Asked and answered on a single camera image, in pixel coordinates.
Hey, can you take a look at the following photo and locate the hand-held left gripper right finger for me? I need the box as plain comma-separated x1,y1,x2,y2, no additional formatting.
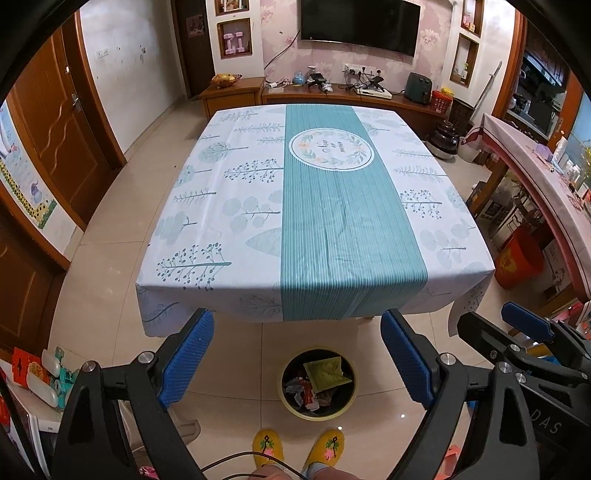
379,308,542,480

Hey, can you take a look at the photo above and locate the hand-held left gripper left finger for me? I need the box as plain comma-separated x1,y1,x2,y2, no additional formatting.
48,307,217,480

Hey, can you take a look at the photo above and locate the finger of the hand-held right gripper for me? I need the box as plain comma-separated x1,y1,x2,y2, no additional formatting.
456,312,591,386
501,301,591,360

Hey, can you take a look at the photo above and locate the large yellow-green snack bag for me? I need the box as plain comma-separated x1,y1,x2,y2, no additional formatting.
302,356,354,393

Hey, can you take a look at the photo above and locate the round yellow trash bin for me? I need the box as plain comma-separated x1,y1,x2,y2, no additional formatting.
281,348,358,418

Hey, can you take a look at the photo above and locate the orange plastic bucket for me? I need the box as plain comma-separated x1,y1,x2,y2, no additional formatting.
494,228,546,291

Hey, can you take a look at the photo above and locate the yellow beaded slipper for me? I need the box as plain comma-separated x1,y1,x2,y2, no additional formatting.
305,428,346,467
252,428,289,469

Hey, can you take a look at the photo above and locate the person's right leg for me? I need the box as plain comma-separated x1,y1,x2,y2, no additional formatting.
307,464,352,480

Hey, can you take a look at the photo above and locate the person's leg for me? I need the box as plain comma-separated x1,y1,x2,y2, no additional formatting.
307,464,352,480
249,464,301,480

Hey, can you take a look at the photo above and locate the person's left leg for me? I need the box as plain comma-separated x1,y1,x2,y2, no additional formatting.
249,464,301,480

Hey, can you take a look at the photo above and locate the leaf printed teal tablecloth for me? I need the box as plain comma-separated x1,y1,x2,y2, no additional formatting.
135,104,497,337

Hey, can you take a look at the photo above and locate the pink cloth covered counter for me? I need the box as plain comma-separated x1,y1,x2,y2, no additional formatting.
480,113,591,301

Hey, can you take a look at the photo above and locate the red printed packet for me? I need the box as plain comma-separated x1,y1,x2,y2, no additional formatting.
10,347,44,389

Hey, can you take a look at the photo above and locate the white bucket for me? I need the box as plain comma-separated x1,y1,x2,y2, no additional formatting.
459,129,485,163

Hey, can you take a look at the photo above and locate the dark pressure cooker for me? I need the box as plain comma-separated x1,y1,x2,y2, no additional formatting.
426,119,462,160

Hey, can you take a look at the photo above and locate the dark woven bin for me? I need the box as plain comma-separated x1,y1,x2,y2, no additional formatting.
449,97,476,132

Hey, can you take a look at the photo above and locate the red plastic basket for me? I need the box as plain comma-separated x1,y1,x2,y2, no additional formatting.
430,90,455,115

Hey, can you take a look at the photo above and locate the long wooden television cabinet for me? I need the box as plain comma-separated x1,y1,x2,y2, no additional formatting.
261,82,446,139

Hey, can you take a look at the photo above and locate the wooden door with wavy panel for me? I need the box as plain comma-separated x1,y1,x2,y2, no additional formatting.
7,25,127,232

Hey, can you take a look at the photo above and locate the dark green toaster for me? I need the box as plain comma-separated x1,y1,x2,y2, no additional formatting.
404,71,435,104

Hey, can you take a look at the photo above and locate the small wooden side cabinet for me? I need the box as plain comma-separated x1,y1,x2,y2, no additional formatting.
199,76,267,116

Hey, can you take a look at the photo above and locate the dark wooden door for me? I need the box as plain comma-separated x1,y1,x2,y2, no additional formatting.
172,0,217,100

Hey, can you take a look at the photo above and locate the thin black cable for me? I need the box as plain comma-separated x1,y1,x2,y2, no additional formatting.
196,451,308,480

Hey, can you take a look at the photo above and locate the children's wall poster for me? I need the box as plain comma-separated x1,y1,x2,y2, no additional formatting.
0,99,58,232

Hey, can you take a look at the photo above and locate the long mop handle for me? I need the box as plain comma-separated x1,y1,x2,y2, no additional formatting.
475,61,503,116

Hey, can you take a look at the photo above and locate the white wall niche shelf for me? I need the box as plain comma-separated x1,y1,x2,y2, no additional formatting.
210,0,264,77
448,0,490,89

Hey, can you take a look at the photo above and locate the black wall television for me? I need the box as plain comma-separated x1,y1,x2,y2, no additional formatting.
300,0,422,58

